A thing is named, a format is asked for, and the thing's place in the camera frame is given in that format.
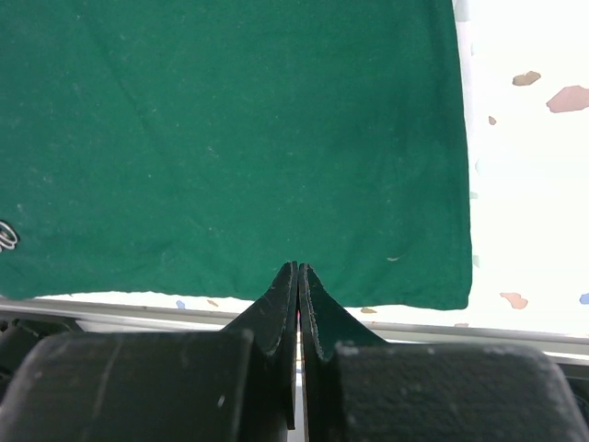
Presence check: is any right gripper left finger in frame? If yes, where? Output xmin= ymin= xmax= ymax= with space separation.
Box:
xmin=1 ymin=262 xmax=298 ymax=441

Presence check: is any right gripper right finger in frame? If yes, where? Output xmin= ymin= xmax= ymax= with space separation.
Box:
xmin=298 ymin=265 xmax=588 ymax=441

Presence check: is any dark green surgical cloth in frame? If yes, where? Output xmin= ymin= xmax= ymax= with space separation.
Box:
xmin=1 ymin=1 xmax=472 ymax=310

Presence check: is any steel hemostat clamp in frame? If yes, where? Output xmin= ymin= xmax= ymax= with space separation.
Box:
xmin=0 ymin=220 xmax=19 ymax=251

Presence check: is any aluminium front rail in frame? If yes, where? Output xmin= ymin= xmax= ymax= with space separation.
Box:
xmin=1 ymin=298 xmax=588 ymax=367

